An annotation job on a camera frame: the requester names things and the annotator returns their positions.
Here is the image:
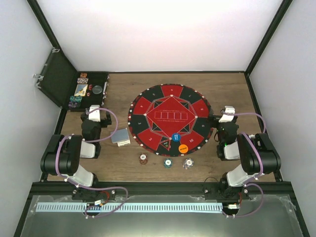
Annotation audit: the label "blue small blind button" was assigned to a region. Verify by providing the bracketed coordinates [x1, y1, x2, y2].
[171, 133, 181, 142]

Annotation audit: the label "brown 100 chip stack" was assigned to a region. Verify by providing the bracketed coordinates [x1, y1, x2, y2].
[139, 154, 148, 165]

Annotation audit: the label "triangular all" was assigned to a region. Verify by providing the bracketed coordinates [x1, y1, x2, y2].
[159, 138, 171, 151]

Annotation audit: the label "teal chip stack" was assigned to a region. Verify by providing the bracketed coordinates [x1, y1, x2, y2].
[163, 158, 172, 168]

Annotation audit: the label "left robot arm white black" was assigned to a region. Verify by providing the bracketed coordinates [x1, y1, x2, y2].
[40, 105, 118, 199]

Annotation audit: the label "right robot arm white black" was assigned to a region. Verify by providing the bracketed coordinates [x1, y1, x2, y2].
[208, 106, 281, 199]

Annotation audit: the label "chips in case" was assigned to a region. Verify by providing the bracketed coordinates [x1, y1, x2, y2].
[69, 73, 89, 108]

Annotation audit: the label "clear round dealer button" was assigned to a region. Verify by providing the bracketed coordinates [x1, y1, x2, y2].
[92, 85, 103, 94]

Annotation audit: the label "card deck in case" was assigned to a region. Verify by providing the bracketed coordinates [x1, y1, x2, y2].
[74, 84, 88, 97]

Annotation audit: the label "black poker chip case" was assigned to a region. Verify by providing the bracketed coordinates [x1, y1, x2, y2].
[35, 48, 109, 112]

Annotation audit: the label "white playing card box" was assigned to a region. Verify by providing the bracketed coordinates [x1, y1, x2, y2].
[118, 140, 130, 147]

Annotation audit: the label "orange big blind button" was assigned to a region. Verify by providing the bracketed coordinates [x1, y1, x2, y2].
[178, 144, 189, 154]

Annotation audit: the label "round red black poker mat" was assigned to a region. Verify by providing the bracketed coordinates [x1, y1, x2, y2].
[127, 84, 213, 157]

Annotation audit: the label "purple chip stack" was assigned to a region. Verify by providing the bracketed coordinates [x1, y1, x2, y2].
[183, 158, 194, 169]

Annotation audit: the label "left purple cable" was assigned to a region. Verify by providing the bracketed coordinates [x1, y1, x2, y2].
[55, 108, 129, 220]

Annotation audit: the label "purple cable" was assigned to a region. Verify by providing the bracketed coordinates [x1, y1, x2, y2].
[222, 112, 267, 219]
[55, 108, 129, 220]

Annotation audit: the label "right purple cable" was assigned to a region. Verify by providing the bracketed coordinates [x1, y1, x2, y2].
[222, 112, 267, 219]

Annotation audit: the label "light blue slotted cable duct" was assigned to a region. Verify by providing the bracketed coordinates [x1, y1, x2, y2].
[35, 202, 223, 214]

